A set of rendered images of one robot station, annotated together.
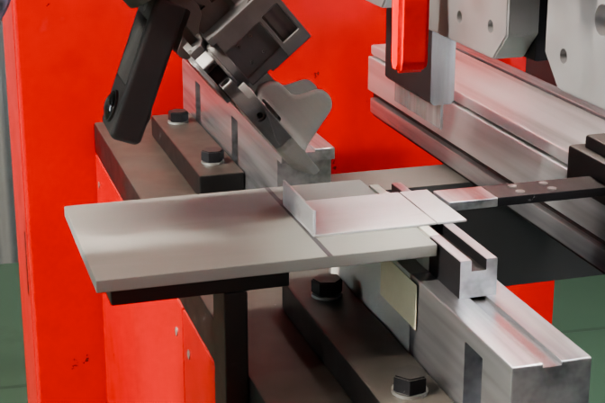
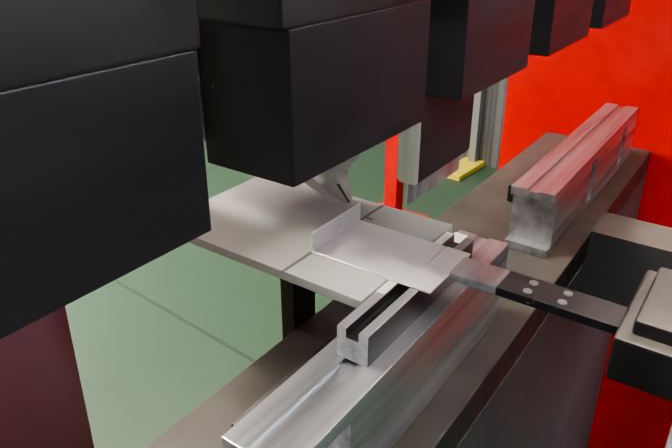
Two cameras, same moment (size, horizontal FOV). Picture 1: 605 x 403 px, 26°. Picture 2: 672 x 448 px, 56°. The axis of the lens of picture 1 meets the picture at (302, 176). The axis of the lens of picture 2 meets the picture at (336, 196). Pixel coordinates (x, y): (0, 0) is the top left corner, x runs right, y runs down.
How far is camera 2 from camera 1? 79 cm
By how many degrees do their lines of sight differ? 49
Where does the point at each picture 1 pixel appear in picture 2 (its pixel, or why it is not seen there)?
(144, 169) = (515, 169)
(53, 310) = not seen: hidden behind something
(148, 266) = not seen: hidden behind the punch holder
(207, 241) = (259, 225)
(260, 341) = (347, 309)
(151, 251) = (222, 217)
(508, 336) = (284, 408)
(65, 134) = (527, 134)
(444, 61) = (409, 144)
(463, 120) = not seen: outside the picture
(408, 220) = (390, 271)
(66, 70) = (535, 93)
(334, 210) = (371, 239)
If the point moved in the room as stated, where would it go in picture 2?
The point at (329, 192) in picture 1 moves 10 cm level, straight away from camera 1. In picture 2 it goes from (409, 225) to (473, 201)
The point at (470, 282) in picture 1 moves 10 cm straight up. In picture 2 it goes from (345, 346) to (346, 237)
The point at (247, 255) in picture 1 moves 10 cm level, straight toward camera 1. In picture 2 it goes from (250, 245) to (157, 279)
